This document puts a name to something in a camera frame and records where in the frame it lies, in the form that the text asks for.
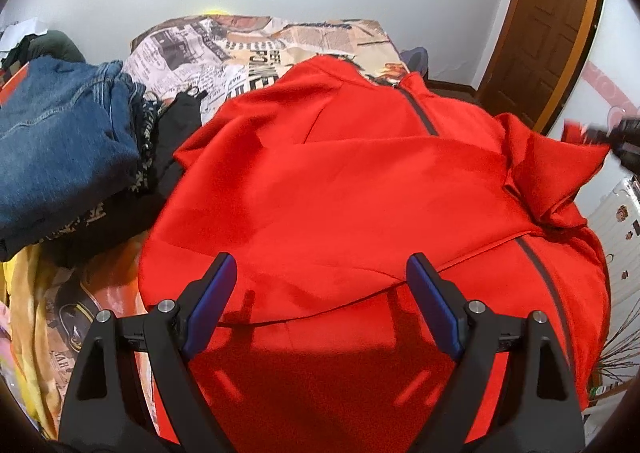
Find red jacket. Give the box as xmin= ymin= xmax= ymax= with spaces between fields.
xmin=139 ymin=56 xmax=611 ymax=452

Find brown wooden door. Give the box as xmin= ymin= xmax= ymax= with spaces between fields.
xmin=477 ymin=0 xmax=603 ymax=133

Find blue grey backpack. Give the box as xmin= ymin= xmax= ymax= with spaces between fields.
xmin=400 ymin=46 xmax=430 ymax=80

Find blue denim jeans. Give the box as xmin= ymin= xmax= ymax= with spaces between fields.
xmin=1 ymin=56 xmax=149 ymax=260

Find black patterned garment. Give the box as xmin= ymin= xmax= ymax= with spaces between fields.
xmin=42 ymin=87 xmax=208 ymax=268

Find printed newspaper-pattern bedspread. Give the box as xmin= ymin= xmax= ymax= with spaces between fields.
xmin=0 ymin=13 xmax=411 ymax=439

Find yellow pillow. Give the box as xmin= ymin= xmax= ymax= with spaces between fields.
xmin=202 ymin=9 xmax=231 ymax=15

